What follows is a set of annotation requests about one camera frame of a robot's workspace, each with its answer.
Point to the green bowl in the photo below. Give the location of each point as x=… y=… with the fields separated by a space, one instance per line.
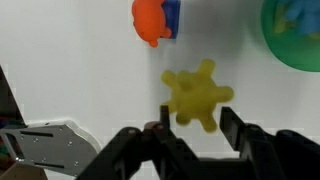
x=293 y=50

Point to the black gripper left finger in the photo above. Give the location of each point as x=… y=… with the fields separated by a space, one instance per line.
x=160 y=150

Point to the blue flat block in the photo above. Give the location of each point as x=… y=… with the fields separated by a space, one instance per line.
x=173 y=18

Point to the orange toy figure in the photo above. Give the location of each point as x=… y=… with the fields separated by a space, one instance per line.
x=150 y=20

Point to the brown cardboard box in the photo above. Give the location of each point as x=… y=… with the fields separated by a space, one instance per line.
x=20 y=171

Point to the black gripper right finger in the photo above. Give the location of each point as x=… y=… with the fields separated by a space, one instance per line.
x=266 y=150

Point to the grey metal plate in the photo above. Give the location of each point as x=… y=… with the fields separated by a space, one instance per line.
x=50 y=150

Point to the yellow spiky toy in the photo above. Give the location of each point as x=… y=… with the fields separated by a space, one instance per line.
x=195 y=96

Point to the blue spiky toy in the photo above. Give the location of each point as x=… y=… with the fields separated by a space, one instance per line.
x=305 y=16

